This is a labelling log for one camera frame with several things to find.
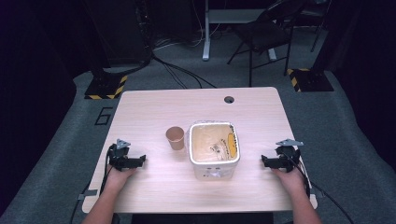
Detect black floor cables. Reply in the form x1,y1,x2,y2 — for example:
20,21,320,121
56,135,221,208
150,50,218,91

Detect person's right hand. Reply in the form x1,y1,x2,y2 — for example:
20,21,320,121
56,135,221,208
270,167,307,194

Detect white plastic bin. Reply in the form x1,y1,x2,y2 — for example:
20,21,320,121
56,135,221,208
186,120,242,182

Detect grey table bracket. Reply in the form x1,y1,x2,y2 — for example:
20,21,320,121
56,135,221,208
77,189,99,202

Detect black folding chair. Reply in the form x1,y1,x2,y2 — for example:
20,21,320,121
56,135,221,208
226,0,307,88

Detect dark scraps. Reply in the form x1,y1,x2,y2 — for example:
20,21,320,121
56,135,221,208
208,142,226,156

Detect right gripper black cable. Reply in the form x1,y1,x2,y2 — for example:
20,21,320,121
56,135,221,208
281,150,356,224

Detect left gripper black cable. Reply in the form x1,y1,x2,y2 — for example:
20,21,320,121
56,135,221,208
69,146,114,224

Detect striped black stand base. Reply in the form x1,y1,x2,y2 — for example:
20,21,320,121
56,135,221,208
286,67,335,93
83,66,129,101

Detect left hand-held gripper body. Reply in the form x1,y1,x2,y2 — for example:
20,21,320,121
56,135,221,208
106,138,138,172

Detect white desk frame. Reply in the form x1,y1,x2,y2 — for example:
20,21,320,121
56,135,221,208
201,0,278,62

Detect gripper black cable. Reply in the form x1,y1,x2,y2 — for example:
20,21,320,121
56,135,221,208
69,146,114,224
281,150,356,224

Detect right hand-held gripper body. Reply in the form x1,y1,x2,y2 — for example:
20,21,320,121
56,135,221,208
271,138,304,173

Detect person's left hand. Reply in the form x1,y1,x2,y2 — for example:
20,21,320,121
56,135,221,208
105,165,138,191

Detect black cabinet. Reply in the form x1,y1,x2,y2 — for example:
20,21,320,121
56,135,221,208
82,0,154,69

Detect yellow scrap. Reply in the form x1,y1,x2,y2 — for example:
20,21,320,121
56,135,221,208
227,133,239,157

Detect brown paper cup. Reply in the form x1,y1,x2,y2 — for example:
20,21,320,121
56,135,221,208
165,125,186,151

